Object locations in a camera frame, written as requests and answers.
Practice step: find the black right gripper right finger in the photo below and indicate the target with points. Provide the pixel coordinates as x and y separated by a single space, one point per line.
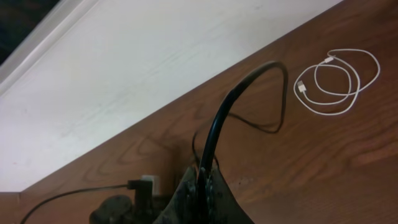
222 205

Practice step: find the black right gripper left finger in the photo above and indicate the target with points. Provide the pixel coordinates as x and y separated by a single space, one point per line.
183 205

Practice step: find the dark window pane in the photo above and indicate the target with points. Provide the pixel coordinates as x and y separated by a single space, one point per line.
18 19

